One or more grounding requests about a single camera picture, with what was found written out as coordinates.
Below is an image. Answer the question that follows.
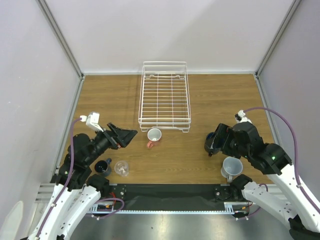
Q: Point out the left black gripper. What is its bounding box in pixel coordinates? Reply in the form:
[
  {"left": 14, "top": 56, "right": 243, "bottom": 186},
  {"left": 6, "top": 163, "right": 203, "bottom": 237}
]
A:
[{"left": 84, "top": 122, "right": 137, "bottom": 165}]

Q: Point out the large dark blue mug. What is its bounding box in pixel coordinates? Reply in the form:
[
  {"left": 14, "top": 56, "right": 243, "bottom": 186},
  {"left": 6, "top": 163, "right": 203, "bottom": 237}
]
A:
[{"left": 204, "top": 132, "right": 221, "bottom": 157}]

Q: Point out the light grey flared mug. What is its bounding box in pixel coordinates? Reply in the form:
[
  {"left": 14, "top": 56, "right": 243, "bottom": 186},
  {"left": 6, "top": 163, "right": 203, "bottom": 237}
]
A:
[{"left": 220, "top": 156, "right": 243, "bottom": 183}]

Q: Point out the pink ceramic mug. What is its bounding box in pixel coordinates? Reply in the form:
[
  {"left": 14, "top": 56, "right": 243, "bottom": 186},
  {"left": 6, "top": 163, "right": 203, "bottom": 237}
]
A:
[{"left": 146, "top": 128, "right": 162, "bottom": 149}]

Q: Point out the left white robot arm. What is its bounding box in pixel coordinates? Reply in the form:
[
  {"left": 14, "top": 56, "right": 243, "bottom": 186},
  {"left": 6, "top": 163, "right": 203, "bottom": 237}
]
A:
[{"left": 27, "top": 115, "right": 138, "bottom": 240}]

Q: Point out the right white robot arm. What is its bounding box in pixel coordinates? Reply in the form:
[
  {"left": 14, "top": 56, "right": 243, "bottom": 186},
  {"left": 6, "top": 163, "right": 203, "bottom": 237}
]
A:
[{"left": 204, "top": 121, "right": 320, "bottom": 240}]

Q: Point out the clear plastic cup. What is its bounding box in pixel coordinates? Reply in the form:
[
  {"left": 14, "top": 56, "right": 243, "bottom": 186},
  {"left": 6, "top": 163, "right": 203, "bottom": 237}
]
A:
[{"left": 114, "top": 160, "right": 129, "bottom": 177}]

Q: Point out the small dark blue mug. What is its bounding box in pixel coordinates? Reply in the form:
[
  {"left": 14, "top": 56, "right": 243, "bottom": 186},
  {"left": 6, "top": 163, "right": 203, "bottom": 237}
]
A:
[{"left": 94, "top": 158, "right": 112, "bottom": 177}]

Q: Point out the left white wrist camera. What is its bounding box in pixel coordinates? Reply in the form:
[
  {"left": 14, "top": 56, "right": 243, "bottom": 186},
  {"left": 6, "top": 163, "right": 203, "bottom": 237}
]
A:
[{"left": 79, "top": 111, "right": 106, "bottom": 132}]

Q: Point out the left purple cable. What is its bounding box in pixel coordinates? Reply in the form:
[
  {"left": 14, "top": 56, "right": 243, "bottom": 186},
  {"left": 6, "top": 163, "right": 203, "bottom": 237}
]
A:
[{"left": 32, "top": 117, "right": 125, "bottom": 240}]

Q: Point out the white wire dish rack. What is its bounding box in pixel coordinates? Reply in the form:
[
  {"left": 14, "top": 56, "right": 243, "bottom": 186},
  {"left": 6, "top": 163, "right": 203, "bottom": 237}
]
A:
[{"left": 138, "top": 61, "right": 192, "bottom": 133}]

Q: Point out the slotted grey cable duct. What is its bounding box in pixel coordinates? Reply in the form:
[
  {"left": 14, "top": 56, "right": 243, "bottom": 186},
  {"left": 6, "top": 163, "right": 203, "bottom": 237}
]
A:
[{"left": 85, "top": 202, "right": 252, "bottom": 216}]

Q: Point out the left aluminium frame post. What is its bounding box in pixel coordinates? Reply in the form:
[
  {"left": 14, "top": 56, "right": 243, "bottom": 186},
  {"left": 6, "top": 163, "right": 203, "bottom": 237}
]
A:
[{"left": 34, "top": 0, "right": 85, "bottom": 78}]

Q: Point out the aluminium frame post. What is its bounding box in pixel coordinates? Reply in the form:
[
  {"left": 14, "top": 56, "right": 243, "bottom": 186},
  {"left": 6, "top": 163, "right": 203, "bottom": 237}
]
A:
[
  {"left": 254, "top": 0, "right": 302, "bottom": 77},
  {"left": 34, "top": 0, "right": 85, "bottom": 78}
]

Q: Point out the right aluminium frame post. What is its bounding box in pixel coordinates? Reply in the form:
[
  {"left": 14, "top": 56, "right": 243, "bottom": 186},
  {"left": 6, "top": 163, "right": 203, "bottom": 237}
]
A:
[{"left": 254, "top": 0, "right": 302, "bottom": 77}]

